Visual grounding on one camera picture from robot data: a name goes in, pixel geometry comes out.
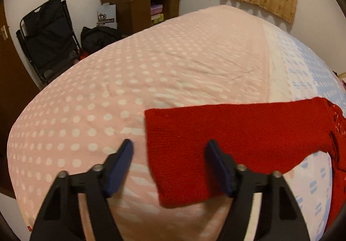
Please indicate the black bag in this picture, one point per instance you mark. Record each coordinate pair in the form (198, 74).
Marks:
(97, 38)

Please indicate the black folding chair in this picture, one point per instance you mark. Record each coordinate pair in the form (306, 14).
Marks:
(46, 35)

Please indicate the red knitted sweater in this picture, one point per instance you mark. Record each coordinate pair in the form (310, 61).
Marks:
(216, 127)

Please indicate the purple box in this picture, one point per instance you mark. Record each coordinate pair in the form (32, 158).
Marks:
(156, 9)

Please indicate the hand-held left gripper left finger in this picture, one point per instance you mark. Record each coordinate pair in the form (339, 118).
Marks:
(123, 159)

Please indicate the brown wooden desk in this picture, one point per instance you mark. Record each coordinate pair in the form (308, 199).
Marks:
(135, 11)

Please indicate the white paper bag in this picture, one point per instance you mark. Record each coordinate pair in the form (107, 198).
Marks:
(106, 16)

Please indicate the yellow green box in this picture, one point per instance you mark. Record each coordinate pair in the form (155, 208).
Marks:
(158, 19)

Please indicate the polka dot printed blanket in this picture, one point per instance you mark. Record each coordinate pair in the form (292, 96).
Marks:
(162, 67)

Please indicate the brown wooden door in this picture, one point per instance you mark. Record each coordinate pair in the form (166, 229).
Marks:
(10, 81)

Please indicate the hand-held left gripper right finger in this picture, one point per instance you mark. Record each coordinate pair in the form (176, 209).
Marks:
(216, 159)

